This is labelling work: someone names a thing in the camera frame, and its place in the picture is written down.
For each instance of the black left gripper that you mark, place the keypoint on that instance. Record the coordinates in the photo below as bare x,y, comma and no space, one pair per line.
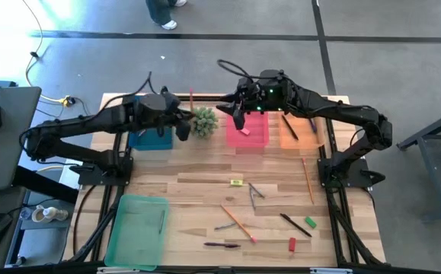
176,110

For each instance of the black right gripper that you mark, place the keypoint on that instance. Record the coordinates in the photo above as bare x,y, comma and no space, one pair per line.
251,95

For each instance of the pink eraser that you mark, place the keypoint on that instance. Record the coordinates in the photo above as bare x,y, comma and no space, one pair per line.
245,131

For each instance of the yellow eraser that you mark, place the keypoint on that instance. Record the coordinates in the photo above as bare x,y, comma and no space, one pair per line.
236,182

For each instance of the dark purple pen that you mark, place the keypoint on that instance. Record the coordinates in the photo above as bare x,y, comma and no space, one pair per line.
222,245

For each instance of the green eraser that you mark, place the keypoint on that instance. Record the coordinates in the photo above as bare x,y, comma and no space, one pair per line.
310,222

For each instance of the red eraser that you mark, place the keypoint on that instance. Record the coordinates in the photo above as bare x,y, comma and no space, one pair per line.
292,244

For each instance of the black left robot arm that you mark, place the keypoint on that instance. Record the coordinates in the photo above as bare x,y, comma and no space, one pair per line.
90,122

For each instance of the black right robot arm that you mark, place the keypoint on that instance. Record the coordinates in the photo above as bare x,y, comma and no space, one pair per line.
338,108

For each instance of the green succulent in white pot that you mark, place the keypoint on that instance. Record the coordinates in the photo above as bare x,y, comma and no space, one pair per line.
205,123

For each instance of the pink plastic bin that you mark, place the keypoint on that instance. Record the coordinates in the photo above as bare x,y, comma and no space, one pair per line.
256,139

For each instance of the blue plastic bin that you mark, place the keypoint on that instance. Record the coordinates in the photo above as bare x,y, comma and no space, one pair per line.
155,142

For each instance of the orange plastic bin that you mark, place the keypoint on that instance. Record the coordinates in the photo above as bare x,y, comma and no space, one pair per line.
304,141

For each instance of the person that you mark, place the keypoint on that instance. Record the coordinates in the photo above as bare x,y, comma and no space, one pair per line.
161,11

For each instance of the green plastic bin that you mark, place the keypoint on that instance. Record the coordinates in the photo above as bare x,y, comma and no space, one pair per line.
138,232

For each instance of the yellow power plug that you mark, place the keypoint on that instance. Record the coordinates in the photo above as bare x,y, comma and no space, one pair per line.
67,101

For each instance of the white box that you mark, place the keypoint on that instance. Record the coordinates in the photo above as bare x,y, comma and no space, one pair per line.
71,180

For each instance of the black desk crossbar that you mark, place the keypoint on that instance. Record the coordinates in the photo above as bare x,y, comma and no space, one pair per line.
45,184

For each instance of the white bottle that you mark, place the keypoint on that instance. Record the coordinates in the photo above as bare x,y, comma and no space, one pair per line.
54,214

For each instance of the white cup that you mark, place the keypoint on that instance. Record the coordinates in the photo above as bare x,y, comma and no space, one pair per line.
37,215

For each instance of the dark gray desk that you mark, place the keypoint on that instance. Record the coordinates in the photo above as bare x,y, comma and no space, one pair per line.
10,144

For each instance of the gray shelf cart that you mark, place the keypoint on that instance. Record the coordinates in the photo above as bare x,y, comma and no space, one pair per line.
41,243

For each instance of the blue gray metal cart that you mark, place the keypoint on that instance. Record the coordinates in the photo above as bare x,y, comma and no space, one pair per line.
425,133

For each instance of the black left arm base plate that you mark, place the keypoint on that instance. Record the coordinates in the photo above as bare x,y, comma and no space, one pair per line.
90,177

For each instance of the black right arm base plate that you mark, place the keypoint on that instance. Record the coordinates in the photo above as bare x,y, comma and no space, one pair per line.
361,174

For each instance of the white bracket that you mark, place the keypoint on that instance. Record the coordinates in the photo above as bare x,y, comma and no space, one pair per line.
117,270
330,271

